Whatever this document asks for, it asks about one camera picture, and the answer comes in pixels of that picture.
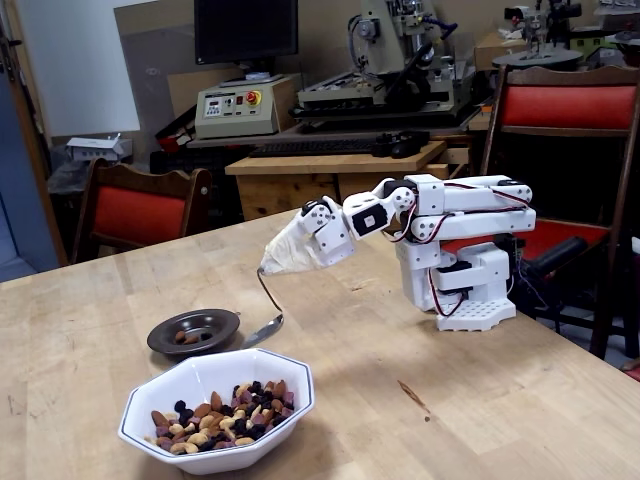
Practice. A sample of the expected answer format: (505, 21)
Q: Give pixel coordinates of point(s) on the tall wooden chair red padding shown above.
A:
(565, 107)

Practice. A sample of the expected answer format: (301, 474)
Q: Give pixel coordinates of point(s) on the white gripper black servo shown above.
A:
(334, 243)

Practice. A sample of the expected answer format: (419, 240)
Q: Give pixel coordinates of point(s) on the black and red tray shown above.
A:
(172, 140)

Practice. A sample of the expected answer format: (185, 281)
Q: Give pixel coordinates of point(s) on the black computer monitor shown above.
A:
(245, 30)

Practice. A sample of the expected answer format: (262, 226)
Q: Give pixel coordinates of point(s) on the bent metal spoon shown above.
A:
(265, 331)

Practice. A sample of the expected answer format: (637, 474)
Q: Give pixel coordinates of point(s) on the black plastic crate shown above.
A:
(190, 162)

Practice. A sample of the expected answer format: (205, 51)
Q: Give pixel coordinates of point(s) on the clear plastic bag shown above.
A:
(65, 177)

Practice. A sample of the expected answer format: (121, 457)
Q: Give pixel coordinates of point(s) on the small dark brown dish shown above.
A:
(210, 322)

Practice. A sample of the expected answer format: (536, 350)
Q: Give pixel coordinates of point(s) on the black cylinder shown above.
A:
(560, 252)

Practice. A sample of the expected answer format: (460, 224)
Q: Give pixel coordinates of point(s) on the round black turntable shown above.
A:
(537, 58)

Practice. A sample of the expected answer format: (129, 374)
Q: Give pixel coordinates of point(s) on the small dark circuit board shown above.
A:
(519, 247)

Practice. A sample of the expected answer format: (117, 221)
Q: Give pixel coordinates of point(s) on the low wooden chair red padding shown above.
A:
(140, 215)

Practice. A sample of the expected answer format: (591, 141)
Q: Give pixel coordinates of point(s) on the beige control box red button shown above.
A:
(235, 117)

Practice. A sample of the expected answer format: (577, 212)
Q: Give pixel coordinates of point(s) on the small scooped nut portion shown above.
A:
(189, 339)

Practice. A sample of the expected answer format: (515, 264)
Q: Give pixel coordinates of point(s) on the small metal mechanism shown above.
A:
(532, 25)

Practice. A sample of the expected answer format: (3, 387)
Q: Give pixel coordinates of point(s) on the red rounded object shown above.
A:
(634, 372)

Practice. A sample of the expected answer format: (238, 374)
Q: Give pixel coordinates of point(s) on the grey flat panel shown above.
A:
(155, 100)

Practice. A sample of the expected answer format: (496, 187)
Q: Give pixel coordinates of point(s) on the white board panel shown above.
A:
(75, 65)

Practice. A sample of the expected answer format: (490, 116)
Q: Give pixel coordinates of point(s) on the wooden workbench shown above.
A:
(270, 190)

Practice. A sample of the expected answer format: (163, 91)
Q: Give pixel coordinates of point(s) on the white robot arm with base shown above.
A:
(475, 197)

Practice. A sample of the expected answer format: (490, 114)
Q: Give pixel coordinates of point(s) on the mixed nuts and dried fruit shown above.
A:
(220, 425)

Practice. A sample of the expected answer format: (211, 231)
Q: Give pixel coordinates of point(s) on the white model house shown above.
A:
(95, 147)

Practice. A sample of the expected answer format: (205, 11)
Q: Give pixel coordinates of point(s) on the white octagonal bowl blue rim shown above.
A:
(175, 380)

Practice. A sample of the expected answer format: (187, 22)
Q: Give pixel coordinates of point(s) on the black computer keyboard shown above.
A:
(310, 148)

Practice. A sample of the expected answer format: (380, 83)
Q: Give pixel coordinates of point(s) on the beige masking tape wrap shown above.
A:
(287, 252)

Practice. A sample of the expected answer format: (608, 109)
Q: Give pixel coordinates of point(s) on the brown cardboard box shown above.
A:
(492, 50)

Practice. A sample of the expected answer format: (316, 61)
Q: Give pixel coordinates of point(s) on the green box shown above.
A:
(600, 45)

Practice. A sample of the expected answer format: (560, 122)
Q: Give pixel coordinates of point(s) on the black handheld device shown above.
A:
(402, 145)

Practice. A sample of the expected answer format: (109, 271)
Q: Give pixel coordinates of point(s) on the beige benchtop milling machine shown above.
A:
(390, 45)

